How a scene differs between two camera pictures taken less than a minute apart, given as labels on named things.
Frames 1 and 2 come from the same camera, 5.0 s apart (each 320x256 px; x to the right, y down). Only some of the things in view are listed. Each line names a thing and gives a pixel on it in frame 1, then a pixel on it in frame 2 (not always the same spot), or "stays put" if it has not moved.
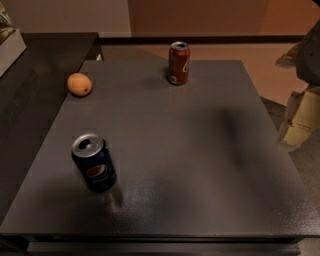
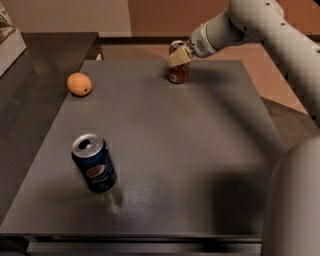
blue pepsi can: [95, 161] stays put
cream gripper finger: [303, 115] -> [179, 55]
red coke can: [179, 63] stays put
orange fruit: [79, 84] stays put
